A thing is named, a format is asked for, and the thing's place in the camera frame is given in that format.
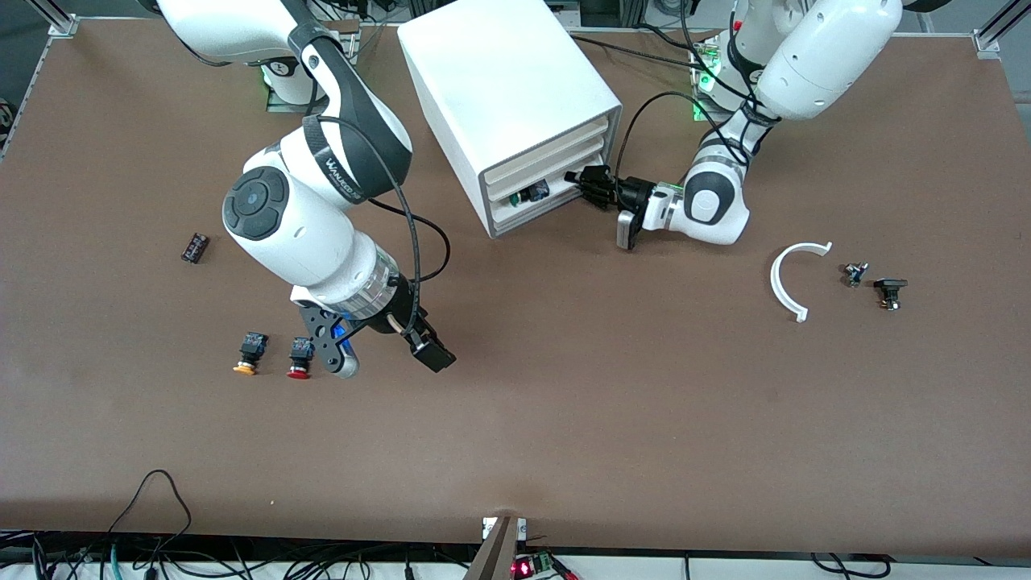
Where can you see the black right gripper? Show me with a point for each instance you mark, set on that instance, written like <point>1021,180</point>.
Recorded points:
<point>400,308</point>

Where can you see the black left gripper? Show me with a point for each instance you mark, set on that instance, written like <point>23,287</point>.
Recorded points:
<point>632,192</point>

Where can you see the green push button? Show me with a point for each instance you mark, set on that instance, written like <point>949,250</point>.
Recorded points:
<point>533,193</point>

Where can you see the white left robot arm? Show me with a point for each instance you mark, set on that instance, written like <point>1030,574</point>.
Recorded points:
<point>821,56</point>

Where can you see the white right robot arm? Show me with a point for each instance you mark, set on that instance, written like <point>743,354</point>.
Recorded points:
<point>298,242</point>

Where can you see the red push button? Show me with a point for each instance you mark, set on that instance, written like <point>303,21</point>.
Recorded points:
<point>301,354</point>

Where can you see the yellow push button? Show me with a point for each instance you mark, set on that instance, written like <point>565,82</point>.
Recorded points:
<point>251,348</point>

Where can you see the white curved plastic arc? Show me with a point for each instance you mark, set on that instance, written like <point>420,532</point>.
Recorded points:
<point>775,282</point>

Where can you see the circuit board with red LED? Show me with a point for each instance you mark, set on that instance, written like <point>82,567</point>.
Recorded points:
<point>525,568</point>

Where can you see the small black connector block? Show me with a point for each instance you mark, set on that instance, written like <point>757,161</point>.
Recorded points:
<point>195,248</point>

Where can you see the small black silver component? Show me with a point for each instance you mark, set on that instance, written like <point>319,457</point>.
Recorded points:
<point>855,274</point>

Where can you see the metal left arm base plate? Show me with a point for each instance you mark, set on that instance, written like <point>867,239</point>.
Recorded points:
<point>699,106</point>

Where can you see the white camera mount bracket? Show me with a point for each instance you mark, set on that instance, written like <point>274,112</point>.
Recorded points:
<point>487,528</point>

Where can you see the wooden camera post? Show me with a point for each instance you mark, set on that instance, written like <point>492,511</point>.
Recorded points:
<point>495,556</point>

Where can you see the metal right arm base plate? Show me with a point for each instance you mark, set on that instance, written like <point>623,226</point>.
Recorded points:
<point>278,101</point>

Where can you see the small black switch component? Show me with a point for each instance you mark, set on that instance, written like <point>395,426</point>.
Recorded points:
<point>889,286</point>

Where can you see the aluminium frame strut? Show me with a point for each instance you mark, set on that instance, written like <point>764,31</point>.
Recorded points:
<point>999,28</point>
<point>56,18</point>

